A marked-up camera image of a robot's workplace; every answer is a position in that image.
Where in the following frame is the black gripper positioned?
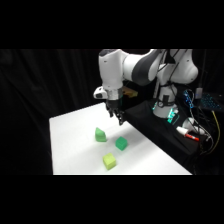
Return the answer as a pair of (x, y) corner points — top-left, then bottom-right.
(105, 97), (127, 126)

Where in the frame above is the green triangle block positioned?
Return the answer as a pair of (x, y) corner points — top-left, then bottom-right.
(94, 126), (108, 143)

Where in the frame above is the dark green cube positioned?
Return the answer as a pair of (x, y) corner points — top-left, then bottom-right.
(115, 136), (129, 152)

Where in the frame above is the light green cube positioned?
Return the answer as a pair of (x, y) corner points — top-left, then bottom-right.
(102, 152), (117, 171)

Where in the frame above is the black robot stand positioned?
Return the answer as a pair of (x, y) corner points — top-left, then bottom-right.
(120, 98), (201, 171)

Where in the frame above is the black curtain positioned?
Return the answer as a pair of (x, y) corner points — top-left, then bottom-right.
(0, 49), (224, 176)

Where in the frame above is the white marker with red cap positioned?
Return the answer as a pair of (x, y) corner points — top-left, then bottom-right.
(176, 126), (200, 142)

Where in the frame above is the black keyboard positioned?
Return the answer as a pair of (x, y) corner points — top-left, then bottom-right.
(199, 93), (224, 112)

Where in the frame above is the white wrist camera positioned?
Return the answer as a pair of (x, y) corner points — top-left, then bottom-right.
(93, 85), (109, 100)

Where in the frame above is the blue cable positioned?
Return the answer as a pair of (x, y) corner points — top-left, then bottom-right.
(182, 89), (195, 109)

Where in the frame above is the yellow cable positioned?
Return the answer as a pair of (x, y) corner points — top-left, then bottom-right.
(199, 109), (222, 156)

